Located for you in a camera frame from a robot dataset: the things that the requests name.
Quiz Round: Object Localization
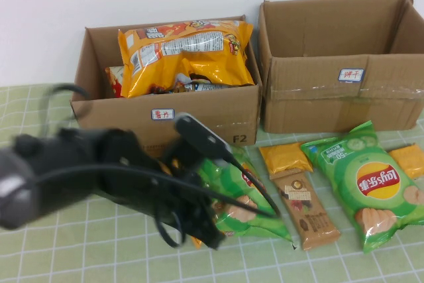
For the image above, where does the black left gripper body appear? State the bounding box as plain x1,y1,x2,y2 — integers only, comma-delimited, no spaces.
99,130,213,227

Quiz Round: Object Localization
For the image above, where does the cardboard box with F2 print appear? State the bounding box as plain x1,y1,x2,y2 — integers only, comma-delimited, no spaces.
69,15,263,158

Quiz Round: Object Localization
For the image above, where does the green checked tablecloth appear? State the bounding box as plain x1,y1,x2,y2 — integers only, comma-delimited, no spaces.
0,82,424,283

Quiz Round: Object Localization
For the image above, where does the white label with red writing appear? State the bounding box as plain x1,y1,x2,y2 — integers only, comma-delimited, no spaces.
337,68,364,82
151,108,176,121

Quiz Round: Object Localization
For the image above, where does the red white snack bag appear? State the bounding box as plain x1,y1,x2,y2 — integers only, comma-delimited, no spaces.
104,66,126,98

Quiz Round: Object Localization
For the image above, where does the orange biscuit packet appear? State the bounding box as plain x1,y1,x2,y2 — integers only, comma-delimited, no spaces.
258,142,314,176
388,142,424,180

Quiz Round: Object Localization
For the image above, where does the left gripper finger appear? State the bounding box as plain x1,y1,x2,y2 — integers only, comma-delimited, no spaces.
180,216,213,247
198,196,226,250

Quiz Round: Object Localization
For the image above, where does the brown wafer bar packet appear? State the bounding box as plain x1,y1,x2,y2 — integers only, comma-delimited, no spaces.
270,168,342,251

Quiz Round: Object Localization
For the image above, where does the green Lay's chips bag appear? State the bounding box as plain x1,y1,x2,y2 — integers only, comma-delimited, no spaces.
197,146,294,243
300,120,424,254

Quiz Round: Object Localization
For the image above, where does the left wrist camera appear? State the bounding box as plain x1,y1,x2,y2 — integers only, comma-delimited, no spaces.
174,113,233,164

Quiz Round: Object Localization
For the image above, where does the large yellow chips bag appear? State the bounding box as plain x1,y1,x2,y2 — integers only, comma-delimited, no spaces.
118,19,255,99

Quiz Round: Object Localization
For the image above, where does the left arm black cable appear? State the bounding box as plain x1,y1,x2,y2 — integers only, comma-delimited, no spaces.
32,83,281,250

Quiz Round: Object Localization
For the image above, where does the large taped cardboard box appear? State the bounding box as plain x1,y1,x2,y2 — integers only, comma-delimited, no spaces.
257,0,424,134

